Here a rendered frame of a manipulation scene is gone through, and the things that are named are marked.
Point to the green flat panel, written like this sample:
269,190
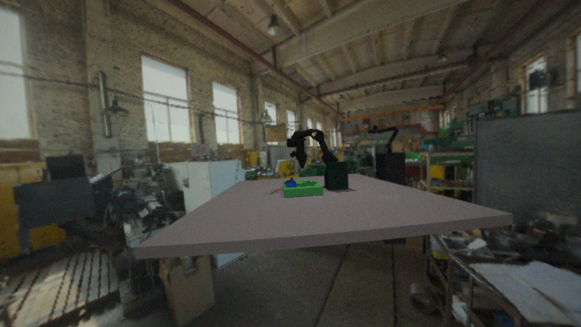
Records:
302,188

